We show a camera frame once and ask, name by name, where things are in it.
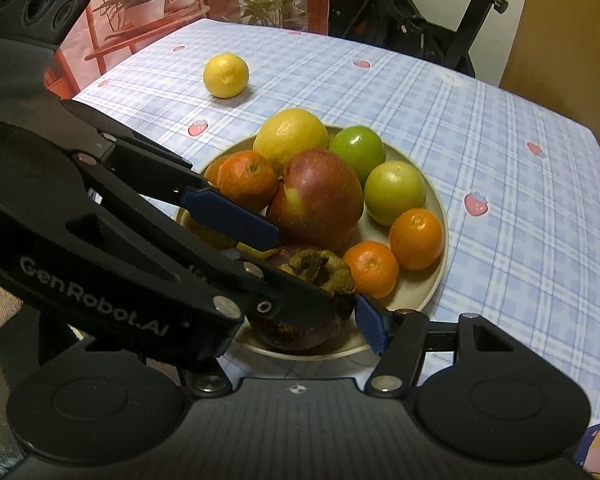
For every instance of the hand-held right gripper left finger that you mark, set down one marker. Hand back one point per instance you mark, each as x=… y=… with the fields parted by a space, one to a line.
x=207 y=382

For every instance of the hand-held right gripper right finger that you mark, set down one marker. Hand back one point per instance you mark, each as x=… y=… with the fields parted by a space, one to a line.
x=372 y=325

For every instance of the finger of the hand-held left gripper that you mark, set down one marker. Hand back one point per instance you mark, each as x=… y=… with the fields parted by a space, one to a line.
x=230 y=217
x=290 y=292

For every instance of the yellow green tangerine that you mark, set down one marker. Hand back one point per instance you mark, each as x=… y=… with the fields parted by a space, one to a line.
x=210 y=235

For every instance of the dark purple mangosteen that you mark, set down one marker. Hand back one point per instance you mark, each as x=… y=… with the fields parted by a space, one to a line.
x=300 y=327

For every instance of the small orange tangerine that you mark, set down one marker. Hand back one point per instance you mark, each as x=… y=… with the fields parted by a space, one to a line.
x=247 y=177
x=211 y=172
x=371 y=267
x=416 y=238

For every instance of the beige round plate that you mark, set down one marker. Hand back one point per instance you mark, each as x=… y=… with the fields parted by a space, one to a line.
x=420 y=290

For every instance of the red apple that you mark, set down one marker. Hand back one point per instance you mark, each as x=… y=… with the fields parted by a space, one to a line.
x=320 y=200

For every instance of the large yellow lemon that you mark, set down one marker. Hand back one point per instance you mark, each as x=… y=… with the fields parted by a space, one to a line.
x=290 y=135

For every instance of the yellow green round fruit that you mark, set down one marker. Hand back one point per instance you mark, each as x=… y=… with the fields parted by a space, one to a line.
x=395 y=192

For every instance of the small yellow lemon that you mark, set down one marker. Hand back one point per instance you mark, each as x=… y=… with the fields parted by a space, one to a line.
x=226 y=75

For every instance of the blue plaid tablecloth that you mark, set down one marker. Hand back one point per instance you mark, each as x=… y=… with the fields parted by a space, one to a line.
x=505 y=260

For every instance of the black exercise bike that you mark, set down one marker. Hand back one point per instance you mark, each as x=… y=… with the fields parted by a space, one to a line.
x=370 y=10

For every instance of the brown wooden panel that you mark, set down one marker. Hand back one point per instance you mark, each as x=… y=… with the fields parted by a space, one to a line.
x=570 y=35

